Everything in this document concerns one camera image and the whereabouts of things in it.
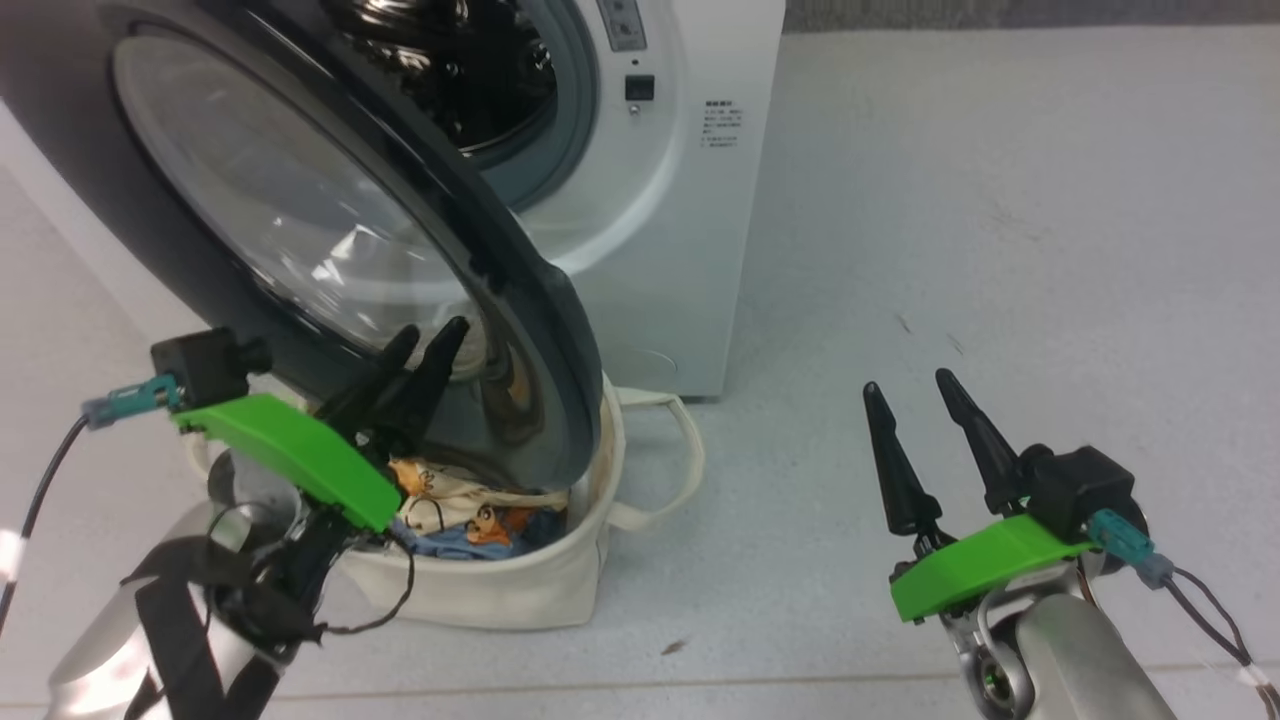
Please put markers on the grey warning label sticker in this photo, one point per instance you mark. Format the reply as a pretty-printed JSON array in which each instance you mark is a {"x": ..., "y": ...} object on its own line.
[{"x": 622, "y": 22}]

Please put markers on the blue cartoon print garment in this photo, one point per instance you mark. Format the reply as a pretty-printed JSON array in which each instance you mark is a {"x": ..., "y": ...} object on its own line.
[{"x": 470, "y": 520}]

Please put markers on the small printed text label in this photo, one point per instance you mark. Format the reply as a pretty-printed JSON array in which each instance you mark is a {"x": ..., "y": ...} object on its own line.
[{"x": 722, "y": 122}]

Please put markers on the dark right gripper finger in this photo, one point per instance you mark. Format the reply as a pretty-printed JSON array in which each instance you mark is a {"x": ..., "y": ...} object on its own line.
[
  {"x": 900, "y": 475},
  {"x": 985, "y": 450}
]

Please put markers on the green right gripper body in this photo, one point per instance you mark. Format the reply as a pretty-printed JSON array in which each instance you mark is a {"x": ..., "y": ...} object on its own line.
[{"x": 990, "y": 565}]

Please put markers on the white front-load washing machine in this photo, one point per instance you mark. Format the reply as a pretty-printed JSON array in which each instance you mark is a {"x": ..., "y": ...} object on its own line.
[{"x": 680, "y": 250}]

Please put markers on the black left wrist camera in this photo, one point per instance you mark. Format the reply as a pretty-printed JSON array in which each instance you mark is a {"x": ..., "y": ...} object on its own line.
[{"x": 205, "y": 365}]

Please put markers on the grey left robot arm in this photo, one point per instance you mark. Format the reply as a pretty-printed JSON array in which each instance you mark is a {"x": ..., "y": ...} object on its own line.
[{"x": 110, "y": 640}]

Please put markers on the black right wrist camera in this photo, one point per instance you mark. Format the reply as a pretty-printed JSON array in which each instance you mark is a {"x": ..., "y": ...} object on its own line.
[{"x": 1080, "y": 490}]

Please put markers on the cream canvas laundry basket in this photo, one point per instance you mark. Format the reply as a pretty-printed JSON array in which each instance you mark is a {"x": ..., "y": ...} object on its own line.
[{"x": 520, "y": 590}]

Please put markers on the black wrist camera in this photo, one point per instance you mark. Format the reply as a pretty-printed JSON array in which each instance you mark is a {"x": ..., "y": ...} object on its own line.
[
  {"x": 1080, "y": 490},
  {"x": 205, "y": 365}
]

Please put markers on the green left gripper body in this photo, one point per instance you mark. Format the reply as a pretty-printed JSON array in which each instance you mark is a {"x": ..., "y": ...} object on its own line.
[{"x": 290, "y": 450}]

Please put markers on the black round glass washer door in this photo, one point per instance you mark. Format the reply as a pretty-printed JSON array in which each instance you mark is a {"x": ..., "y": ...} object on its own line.
[{"x": 120, "y": 230}]

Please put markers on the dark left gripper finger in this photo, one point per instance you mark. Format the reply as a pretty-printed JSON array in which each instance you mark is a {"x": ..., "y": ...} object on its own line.
[
  {"x": 425, "y": 390},
  {"x": 365, "y": 395}
]

